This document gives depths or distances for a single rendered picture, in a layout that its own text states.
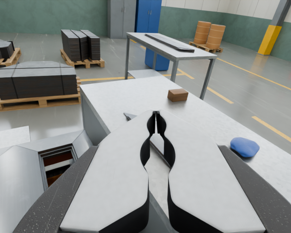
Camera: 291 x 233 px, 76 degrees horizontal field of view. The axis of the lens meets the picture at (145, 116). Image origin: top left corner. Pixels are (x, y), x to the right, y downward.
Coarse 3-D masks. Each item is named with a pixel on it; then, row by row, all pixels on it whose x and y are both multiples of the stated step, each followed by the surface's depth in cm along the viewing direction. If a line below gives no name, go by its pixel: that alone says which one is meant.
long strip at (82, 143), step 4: (84, 132) 103; (80, 136) 100; (84, 136) 100; (88, 136) 100; (76, 140) 97; (80, 140) 97; (84, 140) 98; (88, 140) 98; (76, 144) 94; (80, 144) 95; (84, 144) 95; (88, 144) 95; (92, 144) 96; (76, 148) 92; (80, 148) 92; (84, 148) 92; (88, 148) 93; (76, 152) 90; (80, 152) 90; (84, 152) 90
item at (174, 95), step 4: (168, 92) 106; (172, 92) 102; (176, 92) 103; (180, 92) 103; (184, 92) 104; (168, 96) 106; (172, 96) 102; (176, 96) 102; (180, 96) 103; (184, 96) 105; (172, 100) 103; (176, 100) 104; (180, 100) 105
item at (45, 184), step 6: (72, 144) 95; (48, 150) 90; (54, 150) 92; (60, 150) 93; (66, 150) 94; (72, 150) 95; (42, 156) 89; (48, 156) 90; (54, 156) 92; (42, 162) 87; (42, 168) 83; (42, 174) 79; (42, 180) 77
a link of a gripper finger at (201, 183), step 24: (168, 120) 11; (168, 144) 9; (192, 144) 9; (216, 144) 9; (192, 168) 8; (216, 168) 8; (168, 192) 7; (192, 192) 7; (216, 192) 7; (240, 192) 7; (192, 216) 6; (216, 216) 6; (240, 216) 6
